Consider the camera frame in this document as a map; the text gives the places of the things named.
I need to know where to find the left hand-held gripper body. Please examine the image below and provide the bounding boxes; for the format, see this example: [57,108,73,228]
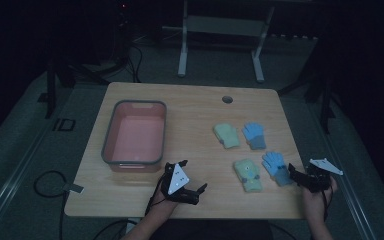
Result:
[160,161,201,206]

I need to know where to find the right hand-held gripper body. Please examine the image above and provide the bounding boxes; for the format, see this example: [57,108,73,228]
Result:
[301,158,344,194]

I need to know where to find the blue glove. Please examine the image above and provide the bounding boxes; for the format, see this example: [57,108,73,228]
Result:
[241,121,268,151]
[261,151,294,188]

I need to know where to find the green glove with print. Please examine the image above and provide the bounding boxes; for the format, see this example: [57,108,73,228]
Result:
[232,158,264,193]

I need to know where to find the pink basin with grey rim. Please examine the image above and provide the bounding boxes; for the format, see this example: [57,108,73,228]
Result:
[101,99,168,174]

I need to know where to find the plain green glove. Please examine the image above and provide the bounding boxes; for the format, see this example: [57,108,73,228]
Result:
[212,122,241,150]

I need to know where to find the person's right hand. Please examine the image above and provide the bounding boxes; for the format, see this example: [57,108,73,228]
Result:
[302,176,338,221]

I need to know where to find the person's left hand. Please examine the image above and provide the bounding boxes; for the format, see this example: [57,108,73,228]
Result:
[151,193,180,218]

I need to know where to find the person's dark clothing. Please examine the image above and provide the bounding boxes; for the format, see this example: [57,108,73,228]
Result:
[149,219,274,240]

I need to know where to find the white table leg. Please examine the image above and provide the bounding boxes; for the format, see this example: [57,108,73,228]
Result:
[125,217,141,235]

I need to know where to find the black stand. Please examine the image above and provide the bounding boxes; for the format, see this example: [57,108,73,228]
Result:
[38,59,111,120]
[278,66,337,135]

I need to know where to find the grey tape tag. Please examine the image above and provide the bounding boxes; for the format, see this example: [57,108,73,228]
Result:
[62,182,85,194]

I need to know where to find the dark equipment tower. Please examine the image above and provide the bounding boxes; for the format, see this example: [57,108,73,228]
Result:
[113,0,132,68]

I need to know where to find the right hand-held gripper cable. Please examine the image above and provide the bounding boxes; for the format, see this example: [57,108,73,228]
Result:
[323,186,334,222]

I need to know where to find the hand-held gripper cable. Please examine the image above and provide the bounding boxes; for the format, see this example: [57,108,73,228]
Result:
[323,186,334,222]
[144,174,168,216]

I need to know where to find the left hand-held gripper cable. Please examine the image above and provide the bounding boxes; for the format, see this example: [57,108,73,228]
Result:
[144,174,168,216]

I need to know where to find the metal floor rail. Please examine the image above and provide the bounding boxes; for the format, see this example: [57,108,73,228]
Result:
[0,131,53,240]
[313,106,378,240]

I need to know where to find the black cable under table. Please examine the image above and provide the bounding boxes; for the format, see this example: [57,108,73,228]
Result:
[92,218,131,240]

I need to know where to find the black floor cables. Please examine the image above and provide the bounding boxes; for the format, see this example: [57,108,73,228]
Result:
[113,43,144,84]

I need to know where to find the black floor cable loop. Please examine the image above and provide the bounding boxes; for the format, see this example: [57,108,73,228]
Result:
[33,170,69,240]

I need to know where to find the white metal stand frame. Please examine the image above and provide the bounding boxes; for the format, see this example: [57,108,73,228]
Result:
[178,0,276,84]

